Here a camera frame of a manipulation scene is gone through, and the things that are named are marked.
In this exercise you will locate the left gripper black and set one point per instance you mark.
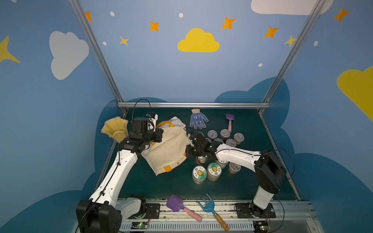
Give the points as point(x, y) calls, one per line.
point(157, 135)

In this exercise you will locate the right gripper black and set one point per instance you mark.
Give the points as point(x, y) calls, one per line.
point(193, 146)

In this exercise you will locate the carrot label seed can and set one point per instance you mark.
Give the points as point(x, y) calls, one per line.
point(201, 160)

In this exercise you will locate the seed jar purple seeds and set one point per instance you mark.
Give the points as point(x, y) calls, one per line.
point(212, 135)

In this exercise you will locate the white canvas bag yellow handles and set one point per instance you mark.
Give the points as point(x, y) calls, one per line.
point(171, 151)

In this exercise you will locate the seed jar pink seeds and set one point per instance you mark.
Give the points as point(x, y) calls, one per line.
point(225, 134)

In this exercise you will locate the seed jar clear lid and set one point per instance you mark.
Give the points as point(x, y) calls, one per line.
point(239, 138)

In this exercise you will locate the sunflower label seed can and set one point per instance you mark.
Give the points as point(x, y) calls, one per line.
point(214, 171)

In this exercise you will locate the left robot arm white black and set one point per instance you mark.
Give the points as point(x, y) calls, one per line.
point(99, 214)

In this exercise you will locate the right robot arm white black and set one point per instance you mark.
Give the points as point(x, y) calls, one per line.
point(269, 170)

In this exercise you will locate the blue white work glove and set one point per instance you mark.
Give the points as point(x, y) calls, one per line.
point(198, 119)

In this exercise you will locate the yellow ruffled vase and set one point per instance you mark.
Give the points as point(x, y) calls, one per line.
point(116, 128)

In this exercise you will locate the left circuit board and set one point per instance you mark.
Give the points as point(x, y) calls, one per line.
point(139, 226)

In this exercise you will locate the circuit board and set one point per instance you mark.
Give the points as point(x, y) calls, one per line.
point(261, 227)
point(139, 226)

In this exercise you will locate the right circuit board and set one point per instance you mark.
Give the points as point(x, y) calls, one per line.
point(261, 227)

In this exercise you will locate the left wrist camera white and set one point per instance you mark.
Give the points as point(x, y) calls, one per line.
point(151, 120)

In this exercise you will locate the aluminium back rail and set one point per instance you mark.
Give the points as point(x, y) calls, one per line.
point(196, 105)

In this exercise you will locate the small purple shovel pink handle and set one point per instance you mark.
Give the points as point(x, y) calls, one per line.
point(230, 118)

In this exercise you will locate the teal garden fork wooden handle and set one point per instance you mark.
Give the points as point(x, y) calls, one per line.
point(209, 207)

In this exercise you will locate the large purple shovel pink handle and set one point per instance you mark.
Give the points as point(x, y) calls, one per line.
point(176, 204)

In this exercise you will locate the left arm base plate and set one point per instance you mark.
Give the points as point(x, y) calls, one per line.
point(151, 211)

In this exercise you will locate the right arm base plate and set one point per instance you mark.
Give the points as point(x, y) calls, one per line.
point(249, 210)

